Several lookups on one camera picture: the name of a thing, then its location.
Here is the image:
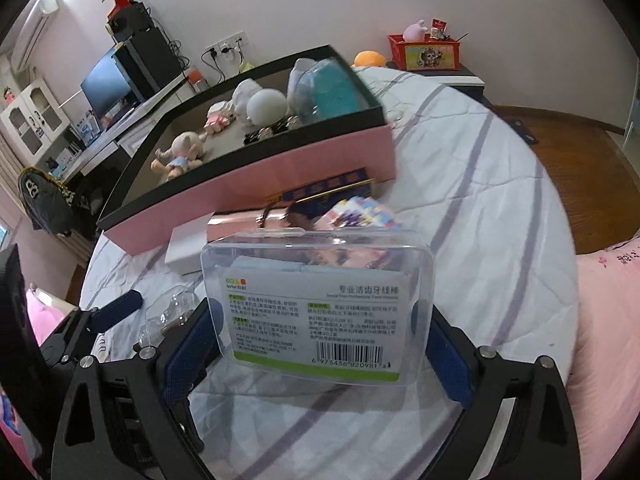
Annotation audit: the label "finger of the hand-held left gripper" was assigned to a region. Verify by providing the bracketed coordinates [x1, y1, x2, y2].
[75, 289, 144, 331]

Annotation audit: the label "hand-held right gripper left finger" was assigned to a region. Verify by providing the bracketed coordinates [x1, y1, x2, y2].
[50, 297, 224, 480]

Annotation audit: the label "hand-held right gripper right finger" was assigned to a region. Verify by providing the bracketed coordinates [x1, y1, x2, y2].
[422, 310, 586, 480]

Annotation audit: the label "clear plastic floss box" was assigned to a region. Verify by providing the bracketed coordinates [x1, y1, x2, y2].
[200, 227, 435, 386]

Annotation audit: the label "pig doll blue dress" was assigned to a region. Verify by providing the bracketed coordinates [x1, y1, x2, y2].
[151, 130, 207, 182]

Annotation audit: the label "small pink dressed doll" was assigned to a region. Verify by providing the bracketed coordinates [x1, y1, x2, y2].
[205, 101, 240, 134]

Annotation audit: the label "pink cardboard box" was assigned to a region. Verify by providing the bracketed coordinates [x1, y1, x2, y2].
[96, 45, 396, 256]

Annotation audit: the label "black hair clips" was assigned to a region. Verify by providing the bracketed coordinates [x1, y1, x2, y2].
[242, 114, 301, 145]

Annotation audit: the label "white plush toy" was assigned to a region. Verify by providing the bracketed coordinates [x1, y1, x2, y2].
[232, 78, 266, 123]

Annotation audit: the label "white ball toy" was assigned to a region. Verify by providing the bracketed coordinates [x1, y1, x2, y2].
[247, 88, 290, 126]

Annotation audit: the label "teal clear pouch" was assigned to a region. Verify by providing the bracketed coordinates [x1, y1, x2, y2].
[286, 57, 367, 122]

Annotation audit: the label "pink plush blanket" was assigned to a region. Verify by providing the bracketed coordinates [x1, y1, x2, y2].
[25, 285, 81, 332]

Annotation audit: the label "white small box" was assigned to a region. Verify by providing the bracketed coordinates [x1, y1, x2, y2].
[165, 212, 213, 275]

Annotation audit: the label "dark hanging jacket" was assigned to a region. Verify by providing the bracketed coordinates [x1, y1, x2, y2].
[17, 166, 76, 236]

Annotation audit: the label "beige curtain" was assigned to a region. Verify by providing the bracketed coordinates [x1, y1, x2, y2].
[0, 125, 31, 211]

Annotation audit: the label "striped white quilt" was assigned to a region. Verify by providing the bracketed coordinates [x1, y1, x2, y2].
[77, 65, 581, 480]

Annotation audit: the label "white desk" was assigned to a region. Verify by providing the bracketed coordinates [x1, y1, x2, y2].
[47, 75, 236, 181]

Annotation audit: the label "blue box on desk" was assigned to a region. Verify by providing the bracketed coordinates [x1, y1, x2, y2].
[77, 112, 101, 148]

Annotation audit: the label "white glass door cabinet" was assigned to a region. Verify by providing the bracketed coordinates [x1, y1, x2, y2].
[0, 77, 71, 153]

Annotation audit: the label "blue patterned tin box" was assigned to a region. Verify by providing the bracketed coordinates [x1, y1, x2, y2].
[280, 166, 377, 207]

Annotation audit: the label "black computer monitor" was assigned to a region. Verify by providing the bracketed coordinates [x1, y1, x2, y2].
[80, 45, 133, 118]

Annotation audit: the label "black computer tower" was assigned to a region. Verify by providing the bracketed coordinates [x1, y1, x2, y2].
[114, 27, 183, 103]

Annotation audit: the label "white air conditioner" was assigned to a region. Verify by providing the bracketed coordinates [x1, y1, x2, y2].
[10, 0, 61, 73]

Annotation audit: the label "black speaker box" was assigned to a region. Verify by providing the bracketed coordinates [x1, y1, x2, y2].
[106, 2, 153, 43]

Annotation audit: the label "red paper ornament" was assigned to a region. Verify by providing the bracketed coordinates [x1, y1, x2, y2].
[106, 0, 136, 21]

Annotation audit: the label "orange plastic crate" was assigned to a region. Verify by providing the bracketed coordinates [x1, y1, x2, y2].
[387, 34, 462, 72]

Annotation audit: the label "orange round plush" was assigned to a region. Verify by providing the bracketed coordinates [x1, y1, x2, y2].
[352, 50, 387, 68]

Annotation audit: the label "black power cable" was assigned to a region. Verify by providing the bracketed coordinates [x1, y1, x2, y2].
[200, 49, 227, 83]

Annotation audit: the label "white wall power outlet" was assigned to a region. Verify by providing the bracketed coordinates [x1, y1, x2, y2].
[202, 32, 248, 56]

